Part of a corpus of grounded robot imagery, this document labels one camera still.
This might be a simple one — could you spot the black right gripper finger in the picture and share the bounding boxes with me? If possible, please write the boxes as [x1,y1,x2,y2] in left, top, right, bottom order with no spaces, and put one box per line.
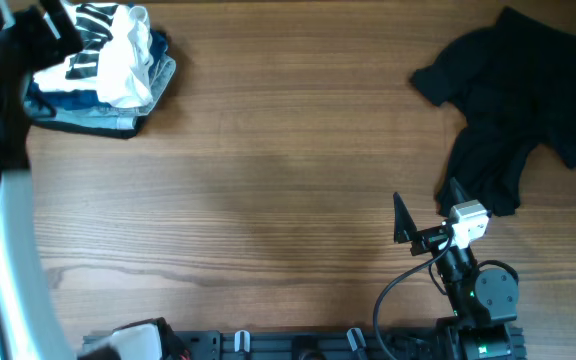
[449,177,472,205]
[393,192,417,243]

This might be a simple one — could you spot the white Puma t-shirt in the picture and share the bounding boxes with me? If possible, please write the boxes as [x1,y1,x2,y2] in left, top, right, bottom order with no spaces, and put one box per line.
[34,1,154,108]

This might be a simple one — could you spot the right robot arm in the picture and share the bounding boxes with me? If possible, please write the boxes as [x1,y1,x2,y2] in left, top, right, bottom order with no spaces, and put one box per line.
[393,178,525,359]

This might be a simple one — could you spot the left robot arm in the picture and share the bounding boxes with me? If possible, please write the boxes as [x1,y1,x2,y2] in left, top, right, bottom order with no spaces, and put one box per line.
[0,1,187,360]

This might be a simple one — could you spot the blue folded shirt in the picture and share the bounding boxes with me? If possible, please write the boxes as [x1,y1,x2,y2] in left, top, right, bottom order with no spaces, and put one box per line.
[26,29,176,111]

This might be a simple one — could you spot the light denim folded jeans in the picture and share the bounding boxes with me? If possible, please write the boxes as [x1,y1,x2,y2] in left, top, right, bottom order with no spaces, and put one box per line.
[22,53,177,131]

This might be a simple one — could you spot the black t-shirt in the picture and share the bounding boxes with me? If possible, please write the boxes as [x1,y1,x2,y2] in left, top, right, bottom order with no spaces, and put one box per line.
[410,7,576,216]

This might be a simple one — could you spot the black folded garment under stack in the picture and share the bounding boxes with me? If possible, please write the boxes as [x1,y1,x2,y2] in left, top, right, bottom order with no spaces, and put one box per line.
[33,117,147,140]

